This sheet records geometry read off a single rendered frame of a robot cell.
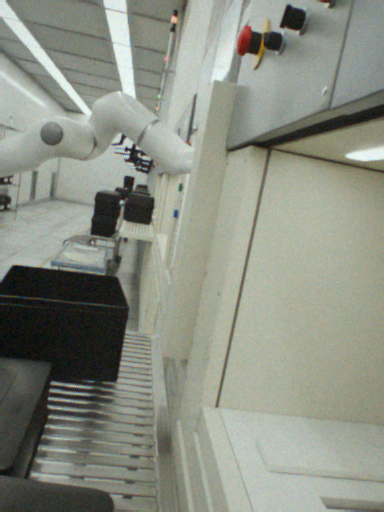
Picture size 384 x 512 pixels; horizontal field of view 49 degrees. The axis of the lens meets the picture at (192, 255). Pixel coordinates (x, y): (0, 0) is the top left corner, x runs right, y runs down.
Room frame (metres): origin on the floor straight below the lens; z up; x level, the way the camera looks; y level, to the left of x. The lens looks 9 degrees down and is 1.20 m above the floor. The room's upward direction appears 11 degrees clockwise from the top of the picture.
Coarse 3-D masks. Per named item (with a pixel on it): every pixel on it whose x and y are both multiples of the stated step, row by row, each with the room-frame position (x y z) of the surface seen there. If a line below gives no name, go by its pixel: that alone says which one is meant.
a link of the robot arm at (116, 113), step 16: (112, 96) 1.11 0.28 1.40; (128, 96) 1.12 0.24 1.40; (96, 112) 1.13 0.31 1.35; (112, 112) 1.10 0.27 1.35; (128, 112) 1.09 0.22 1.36; (144, 112) 1.10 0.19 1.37; (96, 128) 1.17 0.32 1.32; (112, 128) 1.12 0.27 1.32; (128, 128) 1.10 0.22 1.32; (144, 128) 1.08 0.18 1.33; (96, 144) 1.20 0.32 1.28
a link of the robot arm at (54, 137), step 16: (32, 128) 1.09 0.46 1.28; (48, 128) 1.06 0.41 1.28; (64, 128) 1.07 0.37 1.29; (80, 128) 1.12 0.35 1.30; (0, 144) 1.16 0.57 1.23; (16, 144) 1.15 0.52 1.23; (32, 144) 1.10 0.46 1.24; (48, 144) 1.06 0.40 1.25; (64, 144) 1.07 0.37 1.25; (80, 144) 1.12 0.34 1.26; (0, 160) 1.15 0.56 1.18; (16, 160) 1.15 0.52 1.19; (32, 160) 1.13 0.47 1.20; (0, 176) 1.19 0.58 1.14
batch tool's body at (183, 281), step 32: (224, 0) 1.28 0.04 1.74; (224, 96) 0.79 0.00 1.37; (192, 128) 1.55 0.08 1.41; (224, 128) 0.79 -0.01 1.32; (192, 160) 0.89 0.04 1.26; (224, 160) 0.79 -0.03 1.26; (192, 192) 0.80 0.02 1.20; (192, 224) 0.79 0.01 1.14; (192, 256) 0.79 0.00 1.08; (192, 288) 0.79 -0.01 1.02; (160, 320) 1.50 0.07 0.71; (192, 320) 0.79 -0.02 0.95
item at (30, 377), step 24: (0, 360) 0.67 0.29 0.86; (24, 360) 0.68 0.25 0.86; (0, 384) 0.59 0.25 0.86; (24, 384) 0.61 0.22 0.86; (48, 384) 0.66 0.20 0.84; (0, 408) 0.53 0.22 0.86; (24, 408) 0.54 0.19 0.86; (0, 432) 0.48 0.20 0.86; (24, 432) 0.49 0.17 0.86; (0, 456) 0.44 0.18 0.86; (24, 456) 0.50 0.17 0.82
